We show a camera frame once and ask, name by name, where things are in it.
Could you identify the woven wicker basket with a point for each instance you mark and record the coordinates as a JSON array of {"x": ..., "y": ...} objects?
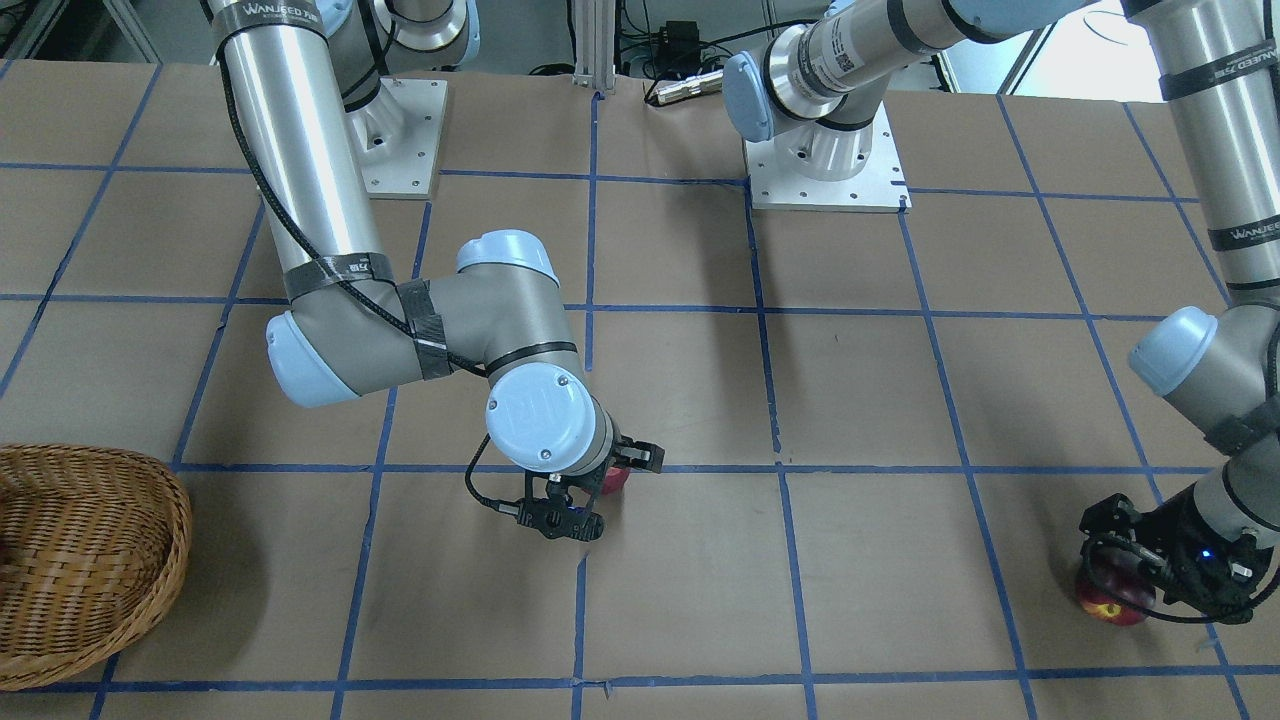
[{"x": 96, "y": 545}]

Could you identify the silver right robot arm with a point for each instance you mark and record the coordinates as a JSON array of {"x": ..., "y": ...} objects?
[{"x": 310, "y": 103}]

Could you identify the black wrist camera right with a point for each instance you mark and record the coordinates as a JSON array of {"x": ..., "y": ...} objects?
[{"x": 555, "y": 516}]

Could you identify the dark red apple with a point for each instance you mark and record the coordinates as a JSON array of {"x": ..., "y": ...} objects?
[{"x": 614, "y": 479}]

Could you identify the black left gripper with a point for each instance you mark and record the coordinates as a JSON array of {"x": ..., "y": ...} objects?
[{"x": 1180, "y": 535}]

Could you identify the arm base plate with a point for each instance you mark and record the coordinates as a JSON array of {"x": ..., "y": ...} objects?
[
  {"x": 396, "y": 137},
  {"x": 815, "y": 168}
]

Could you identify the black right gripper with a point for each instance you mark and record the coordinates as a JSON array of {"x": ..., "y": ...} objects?
[{"x": 641, "y": 457}]

